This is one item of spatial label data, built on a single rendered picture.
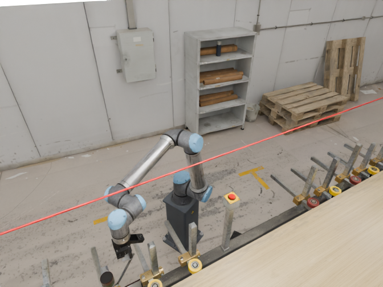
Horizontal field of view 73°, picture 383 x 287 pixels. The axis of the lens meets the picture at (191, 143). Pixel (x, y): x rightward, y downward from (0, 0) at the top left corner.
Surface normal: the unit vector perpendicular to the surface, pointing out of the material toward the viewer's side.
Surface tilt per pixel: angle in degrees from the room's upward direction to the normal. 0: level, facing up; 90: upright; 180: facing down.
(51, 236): 0
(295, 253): 0
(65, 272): 0
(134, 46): 90
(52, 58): 90
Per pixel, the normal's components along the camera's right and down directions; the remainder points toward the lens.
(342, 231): 0.00, -0.81
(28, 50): 0.41, 0.53
